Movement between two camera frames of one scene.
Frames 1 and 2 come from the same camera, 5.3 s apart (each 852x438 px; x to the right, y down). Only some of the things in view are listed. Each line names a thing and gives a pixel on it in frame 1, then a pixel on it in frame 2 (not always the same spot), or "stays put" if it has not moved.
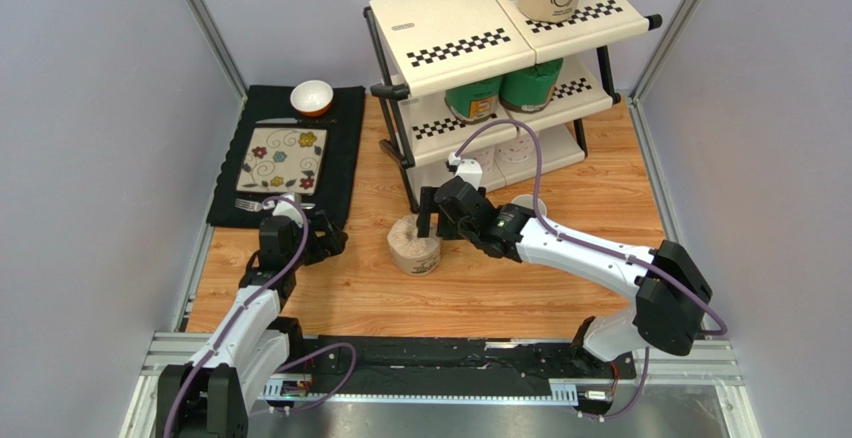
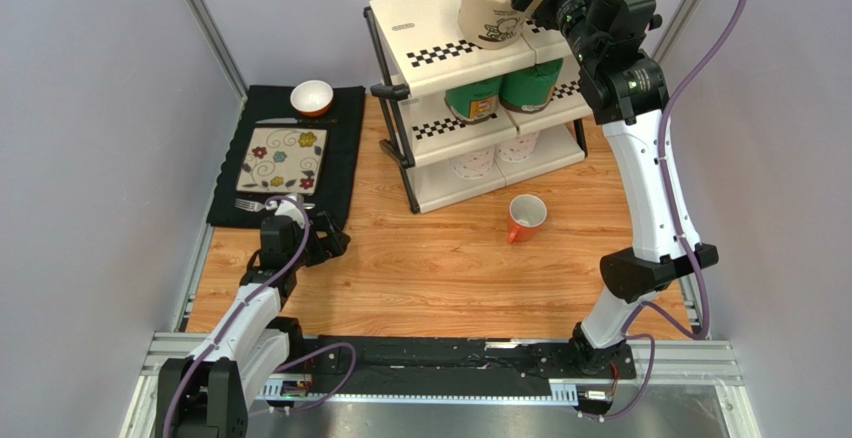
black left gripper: (331, 241) stays put
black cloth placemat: (274, 107) stays put
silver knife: (290, 121) stays put
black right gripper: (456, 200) to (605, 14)
